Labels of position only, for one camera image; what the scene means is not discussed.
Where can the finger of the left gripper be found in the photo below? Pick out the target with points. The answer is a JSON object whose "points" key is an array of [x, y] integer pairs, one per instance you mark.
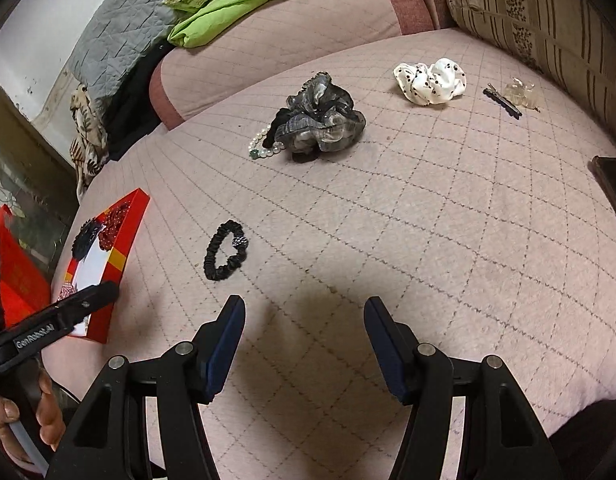
{"points": [[72, 310]]}

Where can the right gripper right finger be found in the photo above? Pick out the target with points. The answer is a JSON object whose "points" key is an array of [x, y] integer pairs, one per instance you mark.
{"points": [[393, 344]]}

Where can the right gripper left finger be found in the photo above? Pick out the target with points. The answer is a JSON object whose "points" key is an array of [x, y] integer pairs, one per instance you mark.
{"points": [[216, 344]]}

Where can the black scrunchie with charm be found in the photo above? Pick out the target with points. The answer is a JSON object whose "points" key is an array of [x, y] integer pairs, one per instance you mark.
{"points": [[226, 251]]}

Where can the red dotted scrunchie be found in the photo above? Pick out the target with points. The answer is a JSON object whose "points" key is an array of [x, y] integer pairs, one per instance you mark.
{"points": [[112, 223]]}

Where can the grey sheer organza scrunchie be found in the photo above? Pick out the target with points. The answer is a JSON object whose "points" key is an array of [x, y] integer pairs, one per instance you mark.
{"points": [[319, 119]]}

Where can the red white gingham scrunchie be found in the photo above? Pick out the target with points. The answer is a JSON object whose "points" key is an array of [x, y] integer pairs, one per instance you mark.
{"points": [[67, 289]]}

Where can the black claw hair clip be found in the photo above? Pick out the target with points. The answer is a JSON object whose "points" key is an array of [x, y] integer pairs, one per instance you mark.
{"points": [[83, 241]]}

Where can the person's left hand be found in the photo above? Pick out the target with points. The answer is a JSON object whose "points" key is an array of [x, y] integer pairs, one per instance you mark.
{"points": [[49, 417]]}

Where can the red gift bag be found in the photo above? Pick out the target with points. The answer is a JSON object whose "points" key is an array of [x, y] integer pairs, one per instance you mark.
{"points": [[24, 290]]}

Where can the red box white interior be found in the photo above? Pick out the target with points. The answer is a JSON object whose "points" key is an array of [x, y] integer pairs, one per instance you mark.
{"points": [[101, 266]]}

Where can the leopard print cloth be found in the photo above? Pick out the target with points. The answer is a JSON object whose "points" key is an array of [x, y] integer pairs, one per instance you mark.
{"points": [[89, 149]]}

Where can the black garment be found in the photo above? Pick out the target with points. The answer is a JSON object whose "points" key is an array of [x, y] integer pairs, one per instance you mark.
{"points": [[130, 115]]}

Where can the black flat hair clip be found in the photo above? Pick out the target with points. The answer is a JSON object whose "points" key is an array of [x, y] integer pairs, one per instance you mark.
{"points": [[507, 105]]}

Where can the white dotted scrunchie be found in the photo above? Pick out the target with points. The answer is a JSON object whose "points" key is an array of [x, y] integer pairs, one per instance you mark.
{"points": [[433, 84]]}

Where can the clear beige hair claw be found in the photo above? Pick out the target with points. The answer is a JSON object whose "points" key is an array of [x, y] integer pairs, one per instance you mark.
{"points": [[524, 94]]}

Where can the grey quilted blanket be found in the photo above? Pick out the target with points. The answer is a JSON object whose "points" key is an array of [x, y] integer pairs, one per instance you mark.
{"points": [[118, 35]]}

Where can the pink rolled bolster cushion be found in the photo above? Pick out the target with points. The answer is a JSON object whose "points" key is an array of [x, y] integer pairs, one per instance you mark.
{"points": [[278, 36]]}

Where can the pearl bracelet green bead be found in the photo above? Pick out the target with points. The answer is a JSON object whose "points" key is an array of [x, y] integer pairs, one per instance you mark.
{"points": [[256, 149]]}

